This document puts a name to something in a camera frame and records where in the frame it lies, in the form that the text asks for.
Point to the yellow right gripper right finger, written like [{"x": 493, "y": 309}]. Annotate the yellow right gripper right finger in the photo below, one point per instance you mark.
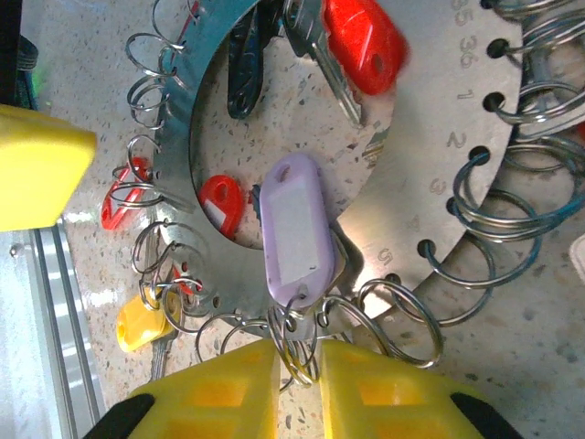
[{"x": 388, "y": 402}]

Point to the metal key organizer disc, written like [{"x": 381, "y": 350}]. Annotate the metal key organizer disc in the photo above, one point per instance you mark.
[{"x": 434, "y": 91}]

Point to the red key tag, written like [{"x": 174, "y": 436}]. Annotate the red key tag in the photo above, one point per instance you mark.
[
  {"x": 112, "y": 215},
  {"x": 235, "y": 201}
]

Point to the aluminium rail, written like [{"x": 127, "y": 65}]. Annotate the aluminium rail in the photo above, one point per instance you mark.
[{"x": 27, "y": 343}]

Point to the purple key tag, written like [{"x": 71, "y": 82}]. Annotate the purple key tag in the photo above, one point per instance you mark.
[{"x": 297, "y": 228}]

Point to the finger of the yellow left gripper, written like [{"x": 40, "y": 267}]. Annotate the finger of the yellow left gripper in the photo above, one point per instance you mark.
[{"x": 36, "y": 174}]

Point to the red capped key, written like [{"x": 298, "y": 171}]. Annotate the red capped key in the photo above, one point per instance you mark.
[{"x": 361, "y": 41}]

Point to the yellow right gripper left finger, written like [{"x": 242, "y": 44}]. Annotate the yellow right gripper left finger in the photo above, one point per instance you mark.
[{"x": 215, "y": 402}]

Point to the black capped key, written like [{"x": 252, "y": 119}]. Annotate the black capped key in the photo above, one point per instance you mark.
[{"x": 244, "y": 82}]

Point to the yellow capped key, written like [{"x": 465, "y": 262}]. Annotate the yellow capped key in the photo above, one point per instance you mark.
[{"x": 137, "y": 324}]

